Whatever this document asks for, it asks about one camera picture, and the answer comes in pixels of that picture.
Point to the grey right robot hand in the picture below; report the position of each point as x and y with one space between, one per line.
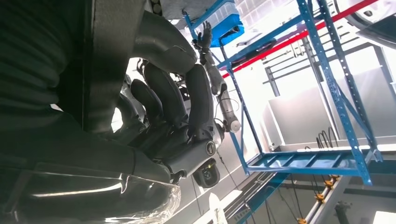
77 173

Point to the blue metal shelf rack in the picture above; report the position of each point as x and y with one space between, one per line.
337 102

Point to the blue plastic crate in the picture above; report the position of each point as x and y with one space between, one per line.
227 32

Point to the white plastic crate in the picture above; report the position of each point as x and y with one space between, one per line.
221 12

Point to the red barrier belt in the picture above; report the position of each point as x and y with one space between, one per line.
297 37

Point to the white partition board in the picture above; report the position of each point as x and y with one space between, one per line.
303 117

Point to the black robot head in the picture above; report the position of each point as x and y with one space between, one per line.
205 174

